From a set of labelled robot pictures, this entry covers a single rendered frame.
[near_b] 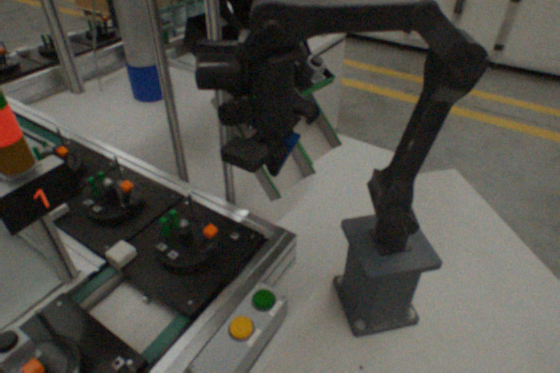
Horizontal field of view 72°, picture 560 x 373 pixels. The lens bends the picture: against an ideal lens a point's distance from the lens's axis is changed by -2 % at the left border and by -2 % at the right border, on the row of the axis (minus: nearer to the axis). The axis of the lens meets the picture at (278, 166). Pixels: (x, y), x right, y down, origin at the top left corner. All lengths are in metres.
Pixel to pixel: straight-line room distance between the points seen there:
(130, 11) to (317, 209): 0.98
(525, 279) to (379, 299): 0.42
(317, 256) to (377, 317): 0.22
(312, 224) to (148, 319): 0.47
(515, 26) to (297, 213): 3.77
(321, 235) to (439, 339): 0.36
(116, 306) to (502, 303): 0.83
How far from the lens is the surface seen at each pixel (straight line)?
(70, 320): 0.85
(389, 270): 0.73
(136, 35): 1.61
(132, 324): 0.86
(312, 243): 1.02
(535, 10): 4.53
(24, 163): 0.69
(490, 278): 1.07
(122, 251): 0.89
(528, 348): 0.99
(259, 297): 0.78
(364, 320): 0.87
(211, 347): 0.75
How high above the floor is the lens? 1.62
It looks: 37 degrees down
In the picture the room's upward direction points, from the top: straight up
